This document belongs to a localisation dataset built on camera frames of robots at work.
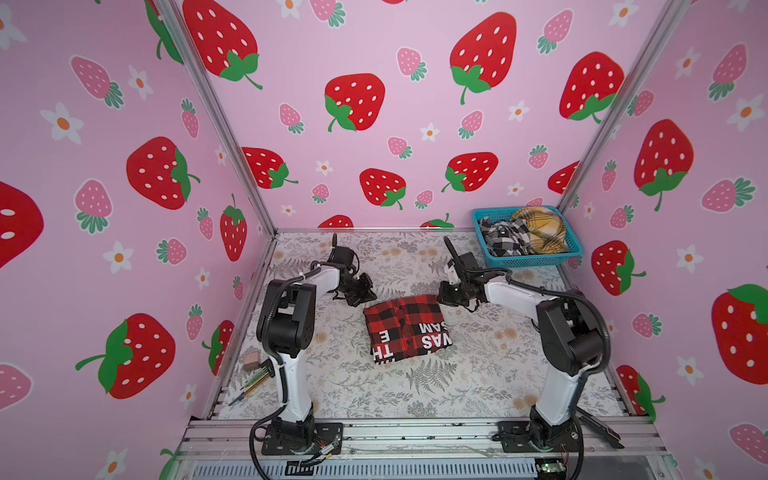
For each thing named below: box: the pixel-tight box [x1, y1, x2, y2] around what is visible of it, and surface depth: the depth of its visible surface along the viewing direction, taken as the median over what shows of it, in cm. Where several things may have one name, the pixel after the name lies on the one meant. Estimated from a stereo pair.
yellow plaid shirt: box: [512, 206, 567, 254], surface depth 110 cm
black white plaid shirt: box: [479, 217, 531, 257], surface depth 109 cm
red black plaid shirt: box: [363, 296, 453, 364], surface depth 89 cm
